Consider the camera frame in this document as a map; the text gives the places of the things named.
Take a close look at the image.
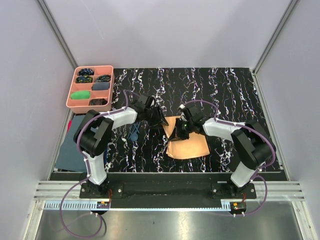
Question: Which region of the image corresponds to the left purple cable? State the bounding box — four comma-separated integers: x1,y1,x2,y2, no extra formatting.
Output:
57,89,141,237

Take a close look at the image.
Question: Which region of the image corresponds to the right rear aluminium post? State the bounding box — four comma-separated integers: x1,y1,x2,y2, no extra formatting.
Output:
252,0,300,74

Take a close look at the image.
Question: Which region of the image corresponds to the green rolled cloth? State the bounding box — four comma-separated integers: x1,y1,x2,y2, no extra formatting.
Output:
70,90,91,100

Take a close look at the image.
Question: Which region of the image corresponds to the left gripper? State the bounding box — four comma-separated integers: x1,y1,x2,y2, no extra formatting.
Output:
144,105,169,129

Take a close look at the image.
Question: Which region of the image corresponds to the blue patterned roll top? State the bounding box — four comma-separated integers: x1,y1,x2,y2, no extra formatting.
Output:
77,68,94,76

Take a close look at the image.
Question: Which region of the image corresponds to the left rear aluminium post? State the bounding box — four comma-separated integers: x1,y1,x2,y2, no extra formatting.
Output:
35,0,79,69

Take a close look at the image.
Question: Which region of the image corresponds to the pink divided organizer tray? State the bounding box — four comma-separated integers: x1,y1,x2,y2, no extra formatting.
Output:
65,65,115,114

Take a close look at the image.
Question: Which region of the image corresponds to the grey folded cloth in tray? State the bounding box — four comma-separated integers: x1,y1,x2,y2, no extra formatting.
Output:
91,82,110,91

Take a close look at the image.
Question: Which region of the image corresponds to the dark patterned cloth roll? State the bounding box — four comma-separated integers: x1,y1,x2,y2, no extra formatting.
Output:
89,98,108,106

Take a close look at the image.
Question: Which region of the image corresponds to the blue grey folded napkin stack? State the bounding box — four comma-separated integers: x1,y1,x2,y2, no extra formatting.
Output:
54,114,87,173

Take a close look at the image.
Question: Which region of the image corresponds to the blue plastic knife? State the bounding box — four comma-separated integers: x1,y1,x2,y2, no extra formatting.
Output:
125,122,141,140

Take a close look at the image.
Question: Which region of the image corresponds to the black marble pattern mat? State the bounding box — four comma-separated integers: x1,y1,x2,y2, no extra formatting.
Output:
105,67,267,173

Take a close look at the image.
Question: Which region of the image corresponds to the aluminium frame rail front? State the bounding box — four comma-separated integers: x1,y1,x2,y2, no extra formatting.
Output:
34,181,305,212

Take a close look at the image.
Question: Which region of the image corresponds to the aluminium post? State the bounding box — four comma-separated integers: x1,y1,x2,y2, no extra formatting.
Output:
252,0,300,74
35,0,79,69

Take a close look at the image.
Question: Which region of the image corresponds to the peach cloth napkin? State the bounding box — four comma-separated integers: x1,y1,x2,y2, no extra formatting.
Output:
163,116,210,160

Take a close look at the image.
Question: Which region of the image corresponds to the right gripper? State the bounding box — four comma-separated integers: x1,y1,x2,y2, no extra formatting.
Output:
168,118,194,142

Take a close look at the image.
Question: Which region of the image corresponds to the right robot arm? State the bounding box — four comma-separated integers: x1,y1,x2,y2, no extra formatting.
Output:
168,104,276,199

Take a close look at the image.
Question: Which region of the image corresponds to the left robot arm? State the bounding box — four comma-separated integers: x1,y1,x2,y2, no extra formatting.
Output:
73,94,169,198

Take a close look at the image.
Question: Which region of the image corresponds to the blue patterned roll right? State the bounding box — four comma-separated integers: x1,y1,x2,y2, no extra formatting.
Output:
96,74,111,83

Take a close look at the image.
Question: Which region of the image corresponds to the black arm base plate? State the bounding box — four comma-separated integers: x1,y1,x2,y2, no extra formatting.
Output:
79,172,257,200

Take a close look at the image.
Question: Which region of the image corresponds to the blue yellow patterned roll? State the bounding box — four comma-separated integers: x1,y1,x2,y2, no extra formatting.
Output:
75,75,93,84

